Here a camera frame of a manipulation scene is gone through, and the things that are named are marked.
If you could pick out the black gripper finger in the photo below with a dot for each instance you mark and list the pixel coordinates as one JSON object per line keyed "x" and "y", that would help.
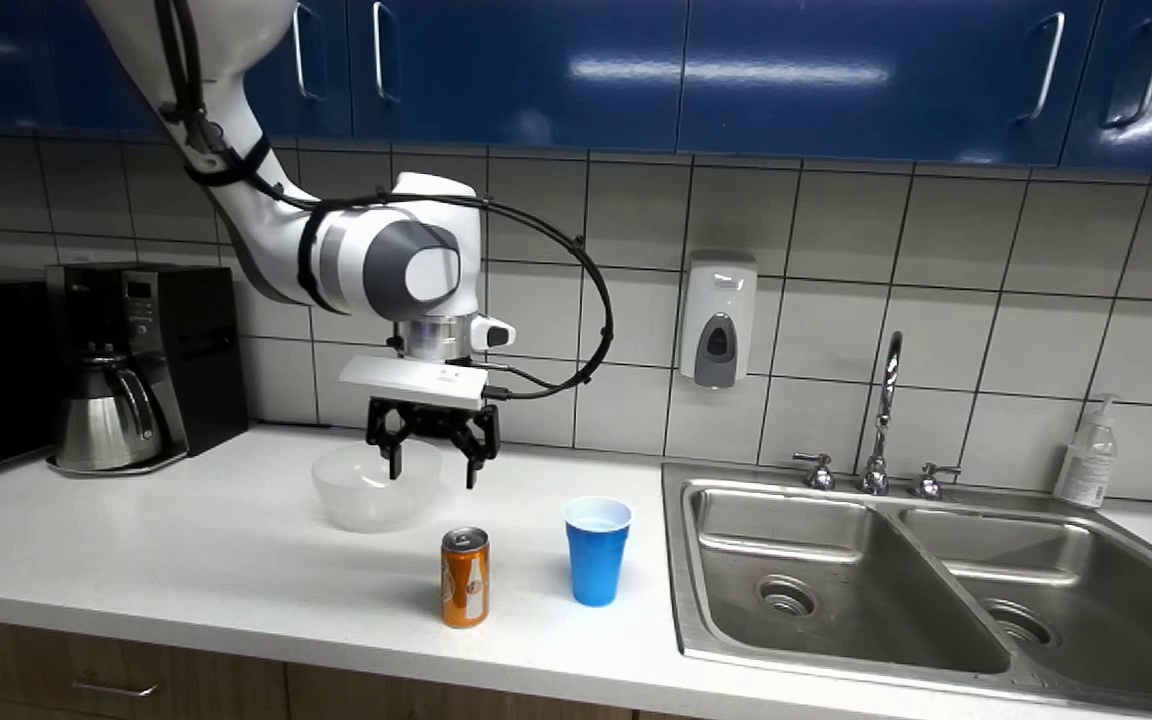
{"x": 479, "y": 453}
{"x": 390, "y": 451}

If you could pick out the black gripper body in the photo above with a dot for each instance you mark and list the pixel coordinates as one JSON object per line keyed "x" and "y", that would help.
{"x": 456, "y": 424}

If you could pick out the orange fanta can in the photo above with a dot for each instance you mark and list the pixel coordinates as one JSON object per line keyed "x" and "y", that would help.
{"x": 467, "y": 579}

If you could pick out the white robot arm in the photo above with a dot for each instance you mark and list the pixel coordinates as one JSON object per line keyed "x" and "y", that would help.
{"x": 405, "y": 254}

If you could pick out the clear plastic bowl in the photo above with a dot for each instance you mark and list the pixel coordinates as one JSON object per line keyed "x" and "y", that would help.
{"x": 362, "y": 499}

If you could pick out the blue plastic cup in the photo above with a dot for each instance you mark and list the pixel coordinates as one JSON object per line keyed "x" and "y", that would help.
{"x": 596, "y": 539}

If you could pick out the black coffee maker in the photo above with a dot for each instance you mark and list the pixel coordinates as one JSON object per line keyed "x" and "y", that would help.
{"x": 176, "y": 324}

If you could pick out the steel coffee carafe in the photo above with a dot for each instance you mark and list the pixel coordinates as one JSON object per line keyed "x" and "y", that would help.
{"x": 111, "y": 418}

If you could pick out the chrome sink faucet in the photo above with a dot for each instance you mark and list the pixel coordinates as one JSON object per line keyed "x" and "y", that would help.
{"x": 875, "y": 472}

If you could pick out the stainless steel double sink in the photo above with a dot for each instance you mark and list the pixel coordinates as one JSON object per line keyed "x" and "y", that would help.
{"x": 984, "y": 594}

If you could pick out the wooden lower drawers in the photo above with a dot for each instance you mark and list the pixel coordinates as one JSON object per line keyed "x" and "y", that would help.
{"x": 85, "y": 679}

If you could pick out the clear soap bottle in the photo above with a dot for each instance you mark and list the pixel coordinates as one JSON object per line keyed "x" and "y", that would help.
{"x": 1090, "y": 461}

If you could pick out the blue upper cabinets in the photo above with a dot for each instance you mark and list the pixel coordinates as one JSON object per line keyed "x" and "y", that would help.
{"x": 935, "y": 80}

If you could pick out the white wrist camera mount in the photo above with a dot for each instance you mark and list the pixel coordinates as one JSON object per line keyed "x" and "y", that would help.
{"x": 434, "y": 362}

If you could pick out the white wall soap dispenser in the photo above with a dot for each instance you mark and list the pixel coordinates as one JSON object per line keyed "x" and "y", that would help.
{"x": 719, "y": 321}

